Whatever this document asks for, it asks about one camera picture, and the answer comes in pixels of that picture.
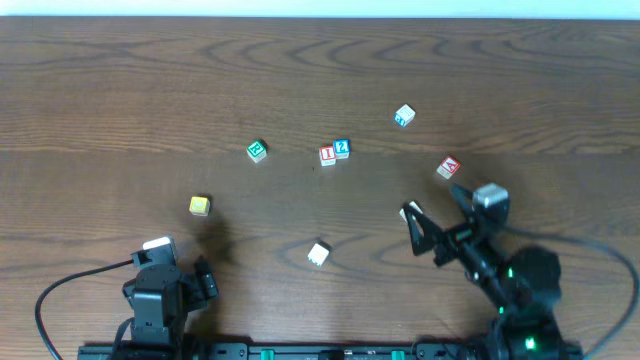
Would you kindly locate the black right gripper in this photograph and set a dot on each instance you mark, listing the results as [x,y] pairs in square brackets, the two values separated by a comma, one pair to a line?
[455,238]

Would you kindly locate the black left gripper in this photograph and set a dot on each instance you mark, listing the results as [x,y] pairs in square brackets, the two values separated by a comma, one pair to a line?
[205,282]

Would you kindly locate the red letter A block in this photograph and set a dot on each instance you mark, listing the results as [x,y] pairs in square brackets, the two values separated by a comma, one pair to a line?
[448,167]

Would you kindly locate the blue number 2 block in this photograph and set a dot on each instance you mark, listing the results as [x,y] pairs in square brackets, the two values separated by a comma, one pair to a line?
[342,148]

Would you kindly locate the red letter I block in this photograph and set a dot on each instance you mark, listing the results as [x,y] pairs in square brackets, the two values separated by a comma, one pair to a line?
[327,156]

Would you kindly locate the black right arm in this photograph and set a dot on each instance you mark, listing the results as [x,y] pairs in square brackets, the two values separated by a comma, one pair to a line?
[523,287]

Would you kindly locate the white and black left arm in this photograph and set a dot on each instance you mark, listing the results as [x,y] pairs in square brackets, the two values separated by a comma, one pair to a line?
[170,339]

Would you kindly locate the white block orange letter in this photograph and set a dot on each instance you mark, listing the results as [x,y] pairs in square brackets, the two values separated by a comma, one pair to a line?
[413,205]

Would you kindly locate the yellow letter block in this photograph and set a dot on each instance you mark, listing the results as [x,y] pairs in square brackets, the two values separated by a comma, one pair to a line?
[199,206]

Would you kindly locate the white block blue side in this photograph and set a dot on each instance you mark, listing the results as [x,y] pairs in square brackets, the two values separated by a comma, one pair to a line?
[404,115]

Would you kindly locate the plain white wooden block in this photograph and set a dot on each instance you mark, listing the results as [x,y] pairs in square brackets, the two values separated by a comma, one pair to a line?
[319,253]

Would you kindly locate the green letter R block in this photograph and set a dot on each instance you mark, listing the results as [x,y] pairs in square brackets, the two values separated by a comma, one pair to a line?
[257,151]

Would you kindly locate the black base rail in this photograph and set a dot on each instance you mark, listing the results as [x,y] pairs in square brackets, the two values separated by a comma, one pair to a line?
[242,351]

